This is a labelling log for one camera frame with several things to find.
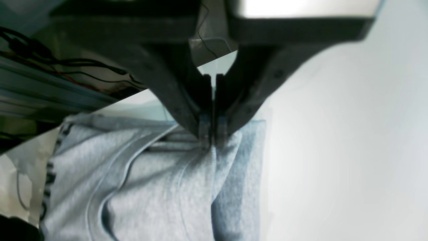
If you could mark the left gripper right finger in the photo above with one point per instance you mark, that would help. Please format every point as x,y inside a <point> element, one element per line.
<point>275,38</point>

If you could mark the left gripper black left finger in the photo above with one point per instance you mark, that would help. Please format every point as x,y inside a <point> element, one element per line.
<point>150,40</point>

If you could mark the grey T-shirt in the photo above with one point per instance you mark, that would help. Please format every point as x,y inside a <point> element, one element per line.
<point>124,179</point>

